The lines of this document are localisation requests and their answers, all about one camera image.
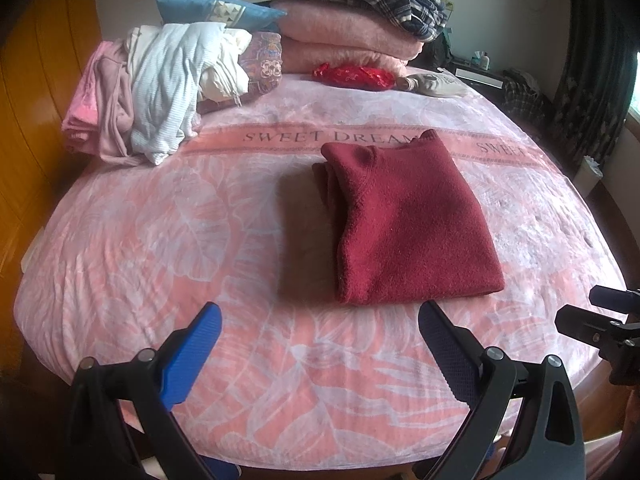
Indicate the pink garment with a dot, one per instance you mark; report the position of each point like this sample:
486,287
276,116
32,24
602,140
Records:
82,115

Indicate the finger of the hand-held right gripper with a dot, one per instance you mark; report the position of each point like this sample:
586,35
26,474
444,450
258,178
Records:
612,296
585,325

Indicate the white bottle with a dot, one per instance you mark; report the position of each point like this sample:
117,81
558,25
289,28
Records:
485,60

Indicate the folded pink fleece blanket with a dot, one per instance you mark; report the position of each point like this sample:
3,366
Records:
340,35

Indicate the mauve garment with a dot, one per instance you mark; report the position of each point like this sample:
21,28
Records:
112,110

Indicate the maroon knit sweater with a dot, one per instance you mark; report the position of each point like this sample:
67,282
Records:
415,220

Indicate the pink leaf-print blanket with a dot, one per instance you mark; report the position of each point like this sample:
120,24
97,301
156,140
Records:
200,235

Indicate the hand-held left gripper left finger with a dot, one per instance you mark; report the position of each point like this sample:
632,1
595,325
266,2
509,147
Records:
195,355

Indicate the dark checked cloth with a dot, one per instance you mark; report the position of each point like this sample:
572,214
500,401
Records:
525,97

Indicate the cream garment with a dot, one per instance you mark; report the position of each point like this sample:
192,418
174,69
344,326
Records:
225,80

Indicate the patterned pillow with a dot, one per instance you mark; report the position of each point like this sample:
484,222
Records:
265,65

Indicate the blue pillow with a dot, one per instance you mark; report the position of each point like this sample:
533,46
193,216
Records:
200,10

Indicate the wooden wardrobe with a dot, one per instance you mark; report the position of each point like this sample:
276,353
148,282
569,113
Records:
40,60

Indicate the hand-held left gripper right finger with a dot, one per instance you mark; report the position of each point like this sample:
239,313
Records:
445,360

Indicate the white bin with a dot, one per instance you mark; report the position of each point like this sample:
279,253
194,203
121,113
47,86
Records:
590,175

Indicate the dark floral curtain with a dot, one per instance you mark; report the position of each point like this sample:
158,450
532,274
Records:
595,85

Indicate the white desk device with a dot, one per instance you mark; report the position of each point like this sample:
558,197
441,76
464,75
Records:
480,79

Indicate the red shiny pouch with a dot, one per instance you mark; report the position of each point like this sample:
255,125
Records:
350,75

